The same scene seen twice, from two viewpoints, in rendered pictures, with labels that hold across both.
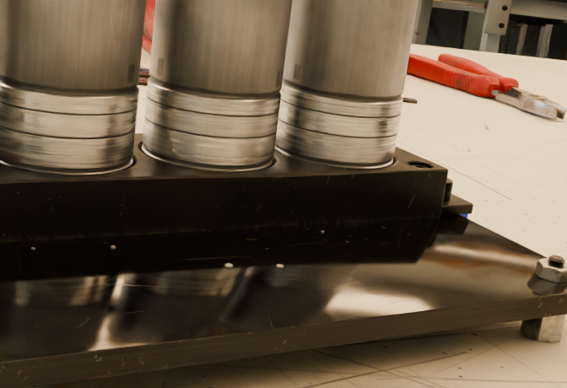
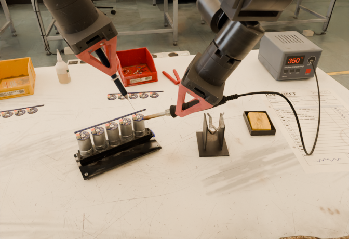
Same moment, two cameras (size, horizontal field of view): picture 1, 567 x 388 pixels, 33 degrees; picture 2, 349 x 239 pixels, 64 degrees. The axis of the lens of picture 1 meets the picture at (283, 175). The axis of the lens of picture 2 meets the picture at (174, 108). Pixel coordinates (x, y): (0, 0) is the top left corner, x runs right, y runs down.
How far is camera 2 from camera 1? 0.44 m
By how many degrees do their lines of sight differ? 20
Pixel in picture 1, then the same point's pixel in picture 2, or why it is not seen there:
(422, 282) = (145, 150)
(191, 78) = (123, 135)
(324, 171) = (137, 138)
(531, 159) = not seen: hidden behind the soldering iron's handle
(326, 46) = (135, 128)
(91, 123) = (116, 142)
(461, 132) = (166, 102)
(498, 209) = (162, 125)
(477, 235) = (152, 140)
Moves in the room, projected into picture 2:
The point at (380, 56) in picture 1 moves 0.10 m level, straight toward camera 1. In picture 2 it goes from (141, 128) to (129, 164)
